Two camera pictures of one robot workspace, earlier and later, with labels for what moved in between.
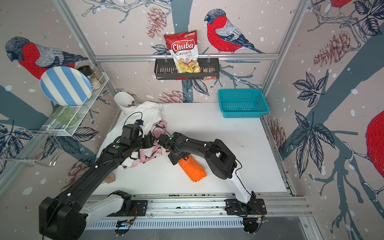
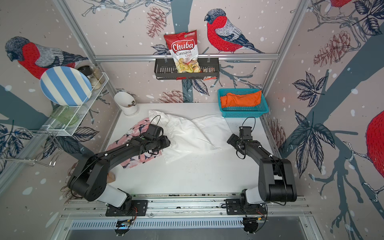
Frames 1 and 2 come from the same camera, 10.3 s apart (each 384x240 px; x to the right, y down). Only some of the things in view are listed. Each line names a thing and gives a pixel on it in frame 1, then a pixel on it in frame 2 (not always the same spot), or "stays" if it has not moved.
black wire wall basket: x=166 y=69 stays
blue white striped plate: x=66 y=85 stays
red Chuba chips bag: x=183 y=47 stays
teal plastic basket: x=243 y=103 stays
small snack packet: x=207 y=69 stays
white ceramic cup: x=126 y=102 stays
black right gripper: x=174 y=160 -> x=232 y=140
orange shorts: x=193 y=170 -> x=251 y=99
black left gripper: x=149 y=141 -> x=166 y=143
